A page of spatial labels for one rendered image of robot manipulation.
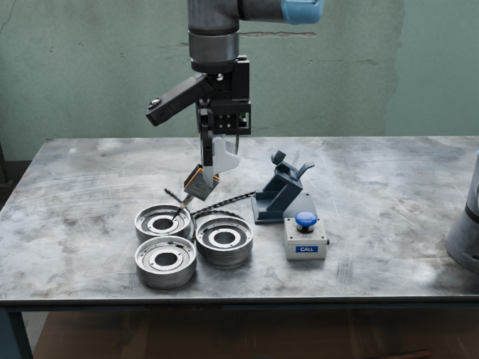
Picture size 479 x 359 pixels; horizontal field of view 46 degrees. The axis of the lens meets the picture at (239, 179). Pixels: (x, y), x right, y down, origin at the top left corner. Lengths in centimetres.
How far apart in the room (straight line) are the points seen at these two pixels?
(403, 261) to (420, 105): 179
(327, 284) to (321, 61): 174
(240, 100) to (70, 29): 182
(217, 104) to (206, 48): 9
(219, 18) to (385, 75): 193
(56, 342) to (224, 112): 66
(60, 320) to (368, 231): 69
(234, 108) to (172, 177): 46
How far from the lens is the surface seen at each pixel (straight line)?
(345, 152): 141
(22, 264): 109
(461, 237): 108
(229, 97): 88
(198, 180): 94
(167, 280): 96
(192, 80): 88
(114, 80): 267
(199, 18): 82
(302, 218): 102
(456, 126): 291
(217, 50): 83
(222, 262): 101
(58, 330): 131
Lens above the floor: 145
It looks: 31 degrees down
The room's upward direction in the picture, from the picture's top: straight up
